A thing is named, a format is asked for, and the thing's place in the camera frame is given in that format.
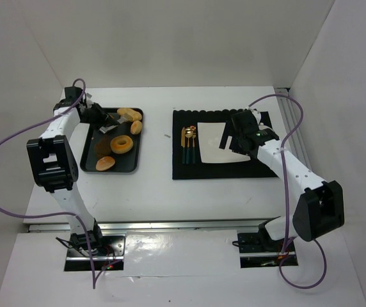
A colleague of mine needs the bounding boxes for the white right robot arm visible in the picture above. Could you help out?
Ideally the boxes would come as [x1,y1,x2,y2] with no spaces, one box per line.
[219,110,345,242]

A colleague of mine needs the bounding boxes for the gold fork teal handle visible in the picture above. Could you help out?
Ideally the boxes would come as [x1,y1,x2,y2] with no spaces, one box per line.
[191,125,196,164]

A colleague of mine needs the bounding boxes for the gold knife teal handle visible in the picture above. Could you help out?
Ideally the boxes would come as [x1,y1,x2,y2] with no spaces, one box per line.
[180,127,186,164]

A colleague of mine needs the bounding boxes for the glazed ring donut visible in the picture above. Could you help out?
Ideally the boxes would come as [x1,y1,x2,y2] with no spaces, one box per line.
[110,135,134,154]

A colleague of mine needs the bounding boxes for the round bread bun bottom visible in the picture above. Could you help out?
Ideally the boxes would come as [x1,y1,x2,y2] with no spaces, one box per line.
[95,156,116,171]

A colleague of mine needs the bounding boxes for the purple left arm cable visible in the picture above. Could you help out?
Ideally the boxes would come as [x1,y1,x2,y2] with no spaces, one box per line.
[0,78,113,290]

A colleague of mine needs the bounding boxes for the dark chocolate donut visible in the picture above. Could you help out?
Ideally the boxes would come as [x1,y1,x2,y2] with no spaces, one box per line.
[94,136,112,159]

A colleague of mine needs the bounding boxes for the silver metal tongs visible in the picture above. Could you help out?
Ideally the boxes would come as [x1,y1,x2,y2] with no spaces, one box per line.
[99,114,133,134]

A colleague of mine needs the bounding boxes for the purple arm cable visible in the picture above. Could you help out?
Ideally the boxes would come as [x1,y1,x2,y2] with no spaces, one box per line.
[249,94,328,290]
[0,78,113,290]

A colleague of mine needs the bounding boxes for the black serving tray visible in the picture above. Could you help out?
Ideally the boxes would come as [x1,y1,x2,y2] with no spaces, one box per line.
[79,122,142,173]

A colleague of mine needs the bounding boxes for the aluminium rail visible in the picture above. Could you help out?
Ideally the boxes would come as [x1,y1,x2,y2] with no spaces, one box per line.
[28,217,269,233]
[274,88,302,155]

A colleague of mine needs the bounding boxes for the black placemat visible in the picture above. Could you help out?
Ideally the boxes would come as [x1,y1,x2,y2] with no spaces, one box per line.
[172,109,276,180]

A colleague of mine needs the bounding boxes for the aluminium rail right side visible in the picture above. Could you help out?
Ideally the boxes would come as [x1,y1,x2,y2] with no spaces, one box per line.
[274,88,302,155]

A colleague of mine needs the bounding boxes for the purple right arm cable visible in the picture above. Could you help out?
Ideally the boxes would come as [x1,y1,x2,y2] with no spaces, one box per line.
[249,94,328,290]

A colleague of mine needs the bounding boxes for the white square plate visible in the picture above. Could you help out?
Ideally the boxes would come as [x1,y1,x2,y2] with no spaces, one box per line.
[197,122,250,164]

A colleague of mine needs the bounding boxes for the long bread roll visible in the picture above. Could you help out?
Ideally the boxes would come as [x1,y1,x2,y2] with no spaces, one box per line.
[116,107,142,122]

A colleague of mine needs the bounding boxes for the aluminium rail front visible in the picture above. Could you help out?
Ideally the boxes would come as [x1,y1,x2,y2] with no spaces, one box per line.
[28,217,269,233]

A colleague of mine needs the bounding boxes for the gold spoon teal handle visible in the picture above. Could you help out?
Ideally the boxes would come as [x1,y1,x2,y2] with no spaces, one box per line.
[185,126,193,164]

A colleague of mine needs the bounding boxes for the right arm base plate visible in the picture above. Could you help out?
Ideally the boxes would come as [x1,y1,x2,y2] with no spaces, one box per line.
[232,233,298,269]

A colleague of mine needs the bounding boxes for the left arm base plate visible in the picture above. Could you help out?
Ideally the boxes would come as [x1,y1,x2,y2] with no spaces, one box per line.
[56,235,126,272]

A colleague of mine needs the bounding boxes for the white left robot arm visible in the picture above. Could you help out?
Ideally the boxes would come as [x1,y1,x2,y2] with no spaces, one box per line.
[26,85,143,251]

